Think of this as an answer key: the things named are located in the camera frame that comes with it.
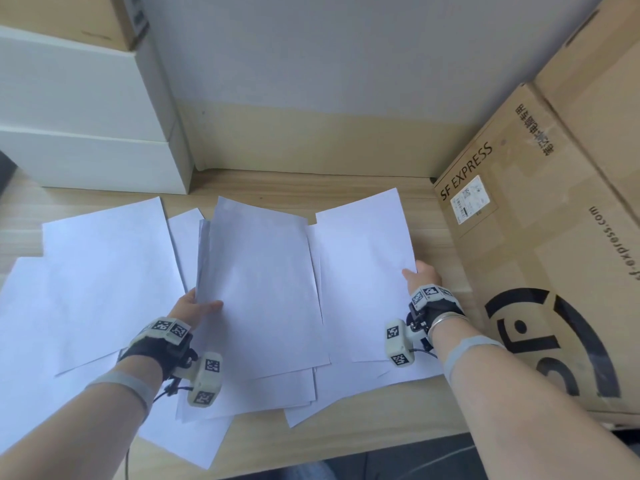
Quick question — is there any person's right hand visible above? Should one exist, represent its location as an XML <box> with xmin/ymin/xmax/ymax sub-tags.
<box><xmin>402</xmin><ymin>259</ymin><xmax>445</xmax><ymax>298</ymax></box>

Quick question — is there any person's left hand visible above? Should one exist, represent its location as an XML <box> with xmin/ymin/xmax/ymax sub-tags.
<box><xmin>167</xmin><ymin>288</ymin><xmax>225</xmax><ymax>341</ymax></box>

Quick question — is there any single white paper sheet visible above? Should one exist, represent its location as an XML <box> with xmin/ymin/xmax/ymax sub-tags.
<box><xmin>305</xmin><ymin>188</ymin><xmax>419</xmax><ymax>365</ymax></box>

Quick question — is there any gathered white paper bundle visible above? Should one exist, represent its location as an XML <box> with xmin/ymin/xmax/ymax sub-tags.
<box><xmin>195</xmin><ymin>196</ymin><xmax>331</xmax><ymax>381</ymax></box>

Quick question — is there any pile of white papers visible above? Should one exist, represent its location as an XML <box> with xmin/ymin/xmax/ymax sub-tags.
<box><xmin>0</xmin><ymin>196</ymin><xmax>446</xmax><ymax>471</ymax></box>

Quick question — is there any person's right forearm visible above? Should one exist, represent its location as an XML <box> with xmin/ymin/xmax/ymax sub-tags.
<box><xmin>427</xmin><ymin>319</ymin><xmax>640</xmax><ymax>480</ymax></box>

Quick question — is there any person's left forearm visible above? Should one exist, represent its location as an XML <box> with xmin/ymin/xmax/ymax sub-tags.
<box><xmin>0</xmin><ymin>354</ymin><xmax>166</xmax><ymax>480</ymax></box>

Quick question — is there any grey forearm band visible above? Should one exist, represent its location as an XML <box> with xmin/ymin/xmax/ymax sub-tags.
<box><xmin>442</xmin><ymin>336</ymin><xmax>506</xmax><ymax>385</ymax></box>
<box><xmin>85</xmin><ymin>370</ymin><xmax>156</xmax><ymax>421</ymax></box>

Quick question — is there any white shipping label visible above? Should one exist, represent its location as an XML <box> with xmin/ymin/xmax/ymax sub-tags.
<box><xmin>449</xmin><ymin>175</ymin><xmax>486</xmax><ymax>225</ymax></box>

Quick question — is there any large printed cardboard box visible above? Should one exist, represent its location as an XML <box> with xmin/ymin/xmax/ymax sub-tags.
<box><xmin>432</xmin><ymin>83</ymin><xmax>640</xmax><ymax>428</ymax></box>

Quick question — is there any beige desk back panel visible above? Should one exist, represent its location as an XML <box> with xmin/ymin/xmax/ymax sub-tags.
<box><xmin>175</xmin><ymin>99</ymin><xmax>516</xmax><ymax>179</ymax></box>

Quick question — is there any flat white box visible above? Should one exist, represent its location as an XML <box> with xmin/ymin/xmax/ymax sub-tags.
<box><xmin>0</xmin><ymin>124</ymin><xmax>195</xmax><ymax>195</ymax></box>

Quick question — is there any tall white box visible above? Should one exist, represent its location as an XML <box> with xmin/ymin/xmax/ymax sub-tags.
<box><xmin>0</xmin><ymin>25</ymin><xmax>176</xmax><ymax>143</ymax></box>

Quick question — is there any plain cardboard box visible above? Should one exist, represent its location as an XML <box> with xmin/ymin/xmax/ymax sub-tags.
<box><xmin>532</xmin><ymin>0</ymin><xmax>640</xmax><ymax>208</ymax></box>

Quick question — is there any small cardboard box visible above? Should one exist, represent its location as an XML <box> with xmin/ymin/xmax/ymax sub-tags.
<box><xmin>0</xmin><ymin>0</ymin><xmax>151</xmax><ymax>51</ymax></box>

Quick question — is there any white marker wrist camera rig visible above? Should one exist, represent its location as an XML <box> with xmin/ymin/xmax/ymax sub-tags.
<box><xmin>385</xmin><ymin>284</ymin><xmax>466</xmax><ymax>368</ymax></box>
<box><xmin>117</xmin><ymin>317</ymin><xmax>223</xmax><ymax>408</ymax></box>

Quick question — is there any silver bracelet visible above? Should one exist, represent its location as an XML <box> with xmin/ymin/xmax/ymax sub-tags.
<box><xmin>425</xmin><ymin>312</ymin><xmax>471</xmax><ymax>341</ymax></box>

